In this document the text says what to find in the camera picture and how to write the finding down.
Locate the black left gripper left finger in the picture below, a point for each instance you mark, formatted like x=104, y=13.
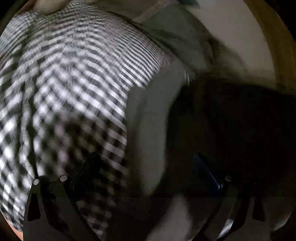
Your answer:
x=52, y=214

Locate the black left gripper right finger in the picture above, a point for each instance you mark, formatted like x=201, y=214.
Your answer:
x=223, y=186

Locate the grey quilt with pink stripe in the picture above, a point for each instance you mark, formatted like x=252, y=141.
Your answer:
x=171, y=25

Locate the grey lettered hoodie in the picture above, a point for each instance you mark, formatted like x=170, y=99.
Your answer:
x=173, y=118

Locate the teal pillow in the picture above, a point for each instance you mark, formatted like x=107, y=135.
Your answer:
x=189, y=2

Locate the pink plush bear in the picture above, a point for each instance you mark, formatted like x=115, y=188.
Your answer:
x=47, y=7

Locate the black white checkered bedsheet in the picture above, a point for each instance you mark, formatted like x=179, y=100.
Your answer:
x=65, y=78

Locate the wooden bunk bed frame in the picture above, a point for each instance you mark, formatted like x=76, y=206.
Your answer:
x=279, y=40

